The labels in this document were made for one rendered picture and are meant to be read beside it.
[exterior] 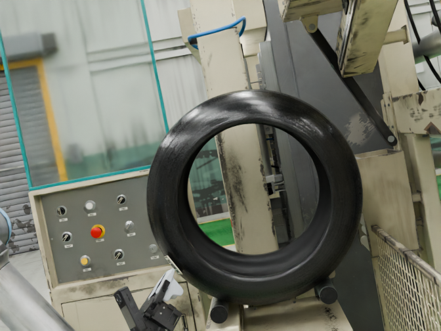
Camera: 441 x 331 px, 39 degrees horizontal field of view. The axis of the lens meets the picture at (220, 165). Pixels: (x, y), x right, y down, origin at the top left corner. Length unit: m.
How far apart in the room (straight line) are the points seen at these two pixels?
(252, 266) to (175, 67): 8.96
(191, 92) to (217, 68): 8.74
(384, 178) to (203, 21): 0.72
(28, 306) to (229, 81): 0.97
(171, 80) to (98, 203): 8.37
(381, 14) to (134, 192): 1.19
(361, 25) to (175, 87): 9.16
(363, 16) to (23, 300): 0.97
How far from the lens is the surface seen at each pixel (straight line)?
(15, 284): 1.28
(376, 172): 1.88
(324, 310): 1.82
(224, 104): 1.56
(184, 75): 10.68
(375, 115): 1.88
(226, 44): 1.93
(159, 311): 1.52
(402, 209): 1.91
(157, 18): 10.81
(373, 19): 1.56
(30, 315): 1.27
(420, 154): 1.93
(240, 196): 1.92
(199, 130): 1.54
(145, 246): 2.35
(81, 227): 2.39
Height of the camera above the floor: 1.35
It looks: 3 degrees down
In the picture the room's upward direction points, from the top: 11 degrees counter-clockwise
